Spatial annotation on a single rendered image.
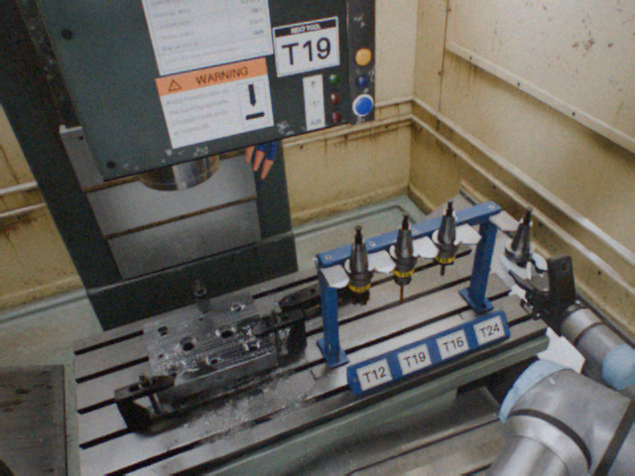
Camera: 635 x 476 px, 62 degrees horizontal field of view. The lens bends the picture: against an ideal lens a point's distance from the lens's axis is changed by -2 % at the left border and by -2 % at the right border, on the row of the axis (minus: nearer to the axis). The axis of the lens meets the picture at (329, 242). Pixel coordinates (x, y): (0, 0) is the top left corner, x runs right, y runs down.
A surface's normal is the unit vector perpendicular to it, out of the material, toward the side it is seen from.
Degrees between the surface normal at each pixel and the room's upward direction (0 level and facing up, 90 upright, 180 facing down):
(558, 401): 11
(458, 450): 8
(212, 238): 91
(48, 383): 24
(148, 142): 90
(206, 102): 90
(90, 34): 90
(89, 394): 0
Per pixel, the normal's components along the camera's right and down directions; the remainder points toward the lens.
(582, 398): -0.05, -0.73
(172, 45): 0.39, 0.57
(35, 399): 0.33, -0.82
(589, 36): -0.92, 0.28
